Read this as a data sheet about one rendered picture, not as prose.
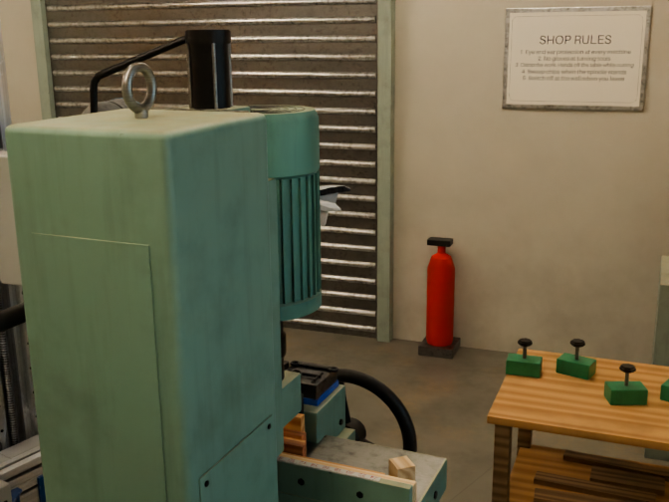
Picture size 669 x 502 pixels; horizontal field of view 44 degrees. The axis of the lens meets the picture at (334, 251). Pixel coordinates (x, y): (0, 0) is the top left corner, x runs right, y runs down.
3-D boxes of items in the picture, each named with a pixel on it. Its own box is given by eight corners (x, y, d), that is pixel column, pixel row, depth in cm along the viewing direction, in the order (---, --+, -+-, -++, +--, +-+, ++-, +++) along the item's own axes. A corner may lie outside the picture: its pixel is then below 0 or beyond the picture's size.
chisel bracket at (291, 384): (303, 418, 140) (301, 372, 138) (263, 456, 128) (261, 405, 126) (264, 411, 143) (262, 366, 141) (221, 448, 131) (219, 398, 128)
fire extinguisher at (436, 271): (460, 346, 439) (463, 236, 424) (452, 359, 422) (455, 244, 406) (427, 342, 445) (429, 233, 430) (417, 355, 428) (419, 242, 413)
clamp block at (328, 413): (347, 427, 162) (347, 384, 160) (320, 459, 150) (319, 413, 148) (280, 414, 168) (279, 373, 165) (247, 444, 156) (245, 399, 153)
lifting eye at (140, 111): (162, 116, 100) (158, 60, 98) (131, 121, 95) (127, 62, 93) (150, 116, 101) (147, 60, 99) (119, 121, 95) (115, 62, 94)
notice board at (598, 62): (643, 111, 379) (652, 5, 368) (643, 111, 378) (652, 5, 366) (502, 108, 401) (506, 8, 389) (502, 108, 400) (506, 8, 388)
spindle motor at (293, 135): (338, 297, 136) (336, 105, 128) (291, 332, 121) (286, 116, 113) (245, 286, 143) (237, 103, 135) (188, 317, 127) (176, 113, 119)
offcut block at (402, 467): (388, 480, 137) (388, 458, 136) (405, 477, 138) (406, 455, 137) (397, 491, 134) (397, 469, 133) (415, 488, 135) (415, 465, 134)
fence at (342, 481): (412, 516, 127) (412, 484, 125) (408, 522, 125) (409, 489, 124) (95, 444, 150) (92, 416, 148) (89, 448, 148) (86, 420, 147)
